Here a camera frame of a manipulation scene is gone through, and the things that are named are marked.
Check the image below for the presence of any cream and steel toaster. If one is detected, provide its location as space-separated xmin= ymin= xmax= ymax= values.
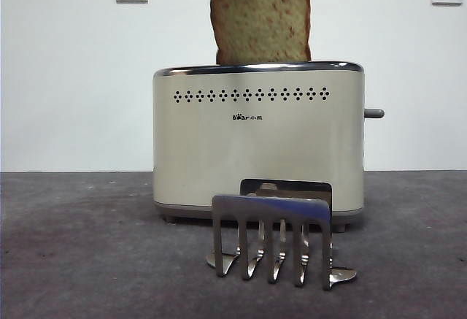
xmin=152 ymin=60 xmax=366 ymax=233

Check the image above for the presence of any shiny steel toast rack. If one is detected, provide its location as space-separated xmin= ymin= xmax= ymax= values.
xmin=205 ymin=178 xmax=358 ymax=291

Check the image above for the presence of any brown-crusted bread slice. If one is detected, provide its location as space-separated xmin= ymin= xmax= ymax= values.
xmin=209 ymin=0 xmax=312 ymax=65

